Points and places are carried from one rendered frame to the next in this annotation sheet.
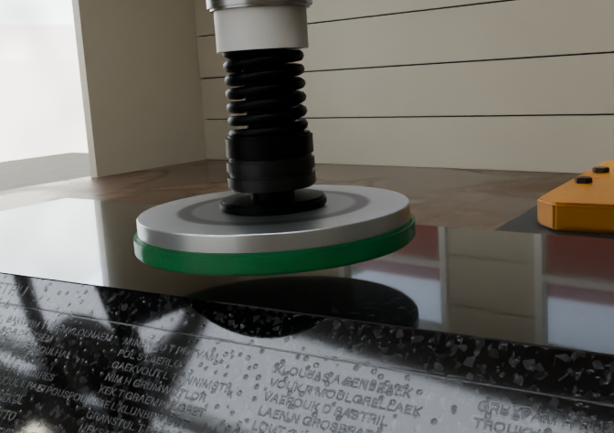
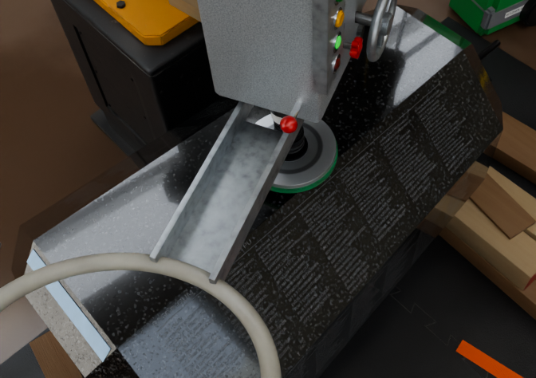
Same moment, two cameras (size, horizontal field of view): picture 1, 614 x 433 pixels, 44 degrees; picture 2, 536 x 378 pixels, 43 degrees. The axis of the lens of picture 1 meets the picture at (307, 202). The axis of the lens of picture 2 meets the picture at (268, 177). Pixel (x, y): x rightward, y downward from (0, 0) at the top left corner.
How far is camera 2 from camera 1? 1.49 m
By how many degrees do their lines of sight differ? 71
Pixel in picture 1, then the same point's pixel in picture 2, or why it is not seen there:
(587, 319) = (366, 107)
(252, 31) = not seen: hidden behind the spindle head
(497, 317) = (356, 122)
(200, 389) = (331, 198)
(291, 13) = not seen: hidden behind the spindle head
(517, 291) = (338, 111)
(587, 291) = (345, 97)
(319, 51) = not seen: outside the picture
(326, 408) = (357, 171)
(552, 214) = (159, 40)
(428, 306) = (341, 132)
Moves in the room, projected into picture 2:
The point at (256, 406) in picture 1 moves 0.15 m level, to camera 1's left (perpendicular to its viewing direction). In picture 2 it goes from (345, 186) to (333, 242)
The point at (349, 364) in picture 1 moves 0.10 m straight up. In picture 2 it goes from (352, 159) to (355, 134)
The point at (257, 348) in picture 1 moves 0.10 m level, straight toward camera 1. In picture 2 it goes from (333, 178) to (376, 182)
